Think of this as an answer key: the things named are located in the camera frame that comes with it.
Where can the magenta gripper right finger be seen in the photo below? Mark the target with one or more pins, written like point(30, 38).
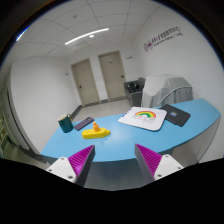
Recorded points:
point(154, 166)

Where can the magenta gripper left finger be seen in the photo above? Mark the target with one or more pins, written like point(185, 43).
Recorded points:
point(74, 168)

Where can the yellow boat-shaped charger dock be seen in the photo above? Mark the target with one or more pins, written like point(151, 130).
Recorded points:
point(91, 133)

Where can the small orange figure plug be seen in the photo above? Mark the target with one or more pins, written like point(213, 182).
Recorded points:
point(96, 127)

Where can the blue curved table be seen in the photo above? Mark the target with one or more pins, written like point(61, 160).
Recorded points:
point(186, 144)

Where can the dark green mug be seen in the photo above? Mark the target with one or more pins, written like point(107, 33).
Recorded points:
point(65, 123)

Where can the white rainbow board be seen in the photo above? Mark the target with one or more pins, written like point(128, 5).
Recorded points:
point(146, 118)

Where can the dark purple smartphone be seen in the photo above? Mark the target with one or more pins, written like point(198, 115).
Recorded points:
point(83, 123)

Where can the black notebook with sticker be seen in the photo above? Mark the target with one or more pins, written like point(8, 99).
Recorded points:
point(175, 115)

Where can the grey cloth-covered equipment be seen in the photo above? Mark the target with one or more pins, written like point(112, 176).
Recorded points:
point(165, 89)

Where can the dark grey armchair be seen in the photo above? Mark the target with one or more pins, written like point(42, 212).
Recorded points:
point(134, 91)

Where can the left beige door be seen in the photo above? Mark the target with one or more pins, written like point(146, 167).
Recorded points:
point(85, 83)

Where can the beige door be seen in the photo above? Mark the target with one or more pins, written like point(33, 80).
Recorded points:
point(113, 73)
point(85, 83)

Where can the right beige door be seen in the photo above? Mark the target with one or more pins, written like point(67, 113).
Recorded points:
point(113, 73)

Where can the long ceiling light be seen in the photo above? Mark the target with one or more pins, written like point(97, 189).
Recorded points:
point(86, 35)

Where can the wall logo sign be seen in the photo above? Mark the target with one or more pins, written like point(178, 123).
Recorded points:
point(160, 39)

